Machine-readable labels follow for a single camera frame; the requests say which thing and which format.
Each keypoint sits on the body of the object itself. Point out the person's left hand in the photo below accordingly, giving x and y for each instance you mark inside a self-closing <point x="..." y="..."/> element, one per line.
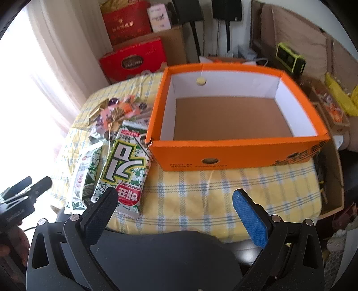
<point x="21" y="245"/>

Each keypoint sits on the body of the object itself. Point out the large brown cardboard box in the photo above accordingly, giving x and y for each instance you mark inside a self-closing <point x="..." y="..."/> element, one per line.
<point x="173" y="43"/>

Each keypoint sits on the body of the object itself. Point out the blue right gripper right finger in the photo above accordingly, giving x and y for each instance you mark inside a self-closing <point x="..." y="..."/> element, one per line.
<point x="252" y="216"/>

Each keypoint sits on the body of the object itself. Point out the left black speaker on stand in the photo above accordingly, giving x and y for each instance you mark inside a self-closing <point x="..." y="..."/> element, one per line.
<point x="189" y="11"/>

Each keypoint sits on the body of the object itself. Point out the cardboard tray of snacks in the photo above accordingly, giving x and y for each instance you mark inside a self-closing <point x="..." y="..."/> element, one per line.
<point x="317" y="92"/>

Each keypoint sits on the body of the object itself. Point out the white sheer curtain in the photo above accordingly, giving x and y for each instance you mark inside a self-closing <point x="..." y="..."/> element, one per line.
<point x="50" y="52"/>

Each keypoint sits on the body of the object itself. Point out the pink white tissue pack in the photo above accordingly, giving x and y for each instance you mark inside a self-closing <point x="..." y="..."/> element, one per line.
<point x="159" y="18"/>

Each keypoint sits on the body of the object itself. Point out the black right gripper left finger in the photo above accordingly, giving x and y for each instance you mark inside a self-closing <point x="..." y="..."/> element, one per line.
<point x="96" y="216"/>

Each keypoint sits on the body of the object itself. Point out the brown floor cardboard box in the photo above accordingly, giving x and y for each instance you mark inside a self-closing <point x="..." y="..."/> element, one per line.
<point x="330" y="177"/>

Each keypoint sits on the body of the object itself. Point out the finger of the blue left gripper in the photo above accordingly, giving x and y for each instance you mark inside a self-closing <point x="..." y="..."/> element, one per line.
<point x="36" y="190"/>

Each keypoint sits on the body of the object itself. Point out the yellow green portable radio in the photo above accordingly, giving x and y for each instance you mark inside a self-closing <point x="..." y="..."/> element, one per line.
<point x="294" y="62"/>

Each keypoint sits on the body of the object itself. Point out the green white seaweed snack packet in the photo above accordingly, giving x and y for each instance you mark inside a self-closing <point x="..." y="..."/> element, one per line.
<point x="126" y="169"/>

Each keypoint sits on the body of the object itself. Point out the yellow plastic bag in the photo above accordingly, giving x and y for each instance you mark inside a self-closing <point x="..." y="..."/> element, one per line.
<point x="343" y="99"/>

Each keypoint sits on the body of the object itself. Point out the orange cardboard box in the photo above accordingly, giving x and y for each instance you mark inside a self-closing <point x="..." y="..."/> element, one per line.
<point x="221" y="115"/>

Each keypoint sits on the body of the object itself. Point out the pink nut snack packet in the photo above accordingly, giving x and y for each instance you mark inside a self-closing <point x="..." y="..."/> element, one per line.
<point x="133" y="108"/>

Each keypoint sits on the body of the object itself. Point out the red collection gift box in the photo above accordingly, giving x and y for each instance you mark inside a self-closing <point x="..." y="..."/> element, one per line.
<point x="136" y="59"/>

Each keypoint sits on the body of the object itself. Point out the black speaker on stand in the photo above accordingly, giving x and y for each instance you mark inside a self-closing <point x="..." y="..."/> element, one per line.
<point x="227" y="11"/>
<point x="189" y="11"/>

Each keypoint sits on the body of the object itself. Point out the yellow blue plaid cloth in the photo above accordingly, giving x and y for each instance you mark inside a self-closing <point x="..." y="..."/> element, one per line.
<point x="191" y="200"/>

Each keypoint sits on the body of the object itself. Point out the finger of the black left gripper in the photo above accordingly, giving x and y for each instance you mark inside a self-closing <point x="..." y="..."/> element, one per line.
<point x="17" y="188"/>

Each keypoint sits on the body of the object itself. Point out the gold snack bar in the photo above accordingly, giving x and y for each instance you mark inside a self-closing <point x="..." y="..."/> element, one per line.
<point x="97" y="111"/>

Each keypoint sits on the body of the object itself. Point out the right black speaker on stand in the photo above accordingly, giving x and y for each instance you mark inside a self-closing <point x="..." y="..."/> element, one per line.
<point x="227" y="11"/>

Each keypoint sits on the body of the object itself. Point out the red tea gift bag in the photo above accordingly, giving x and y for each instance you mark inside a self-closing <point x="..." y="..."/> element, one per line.
<point x="125" y="20"/>

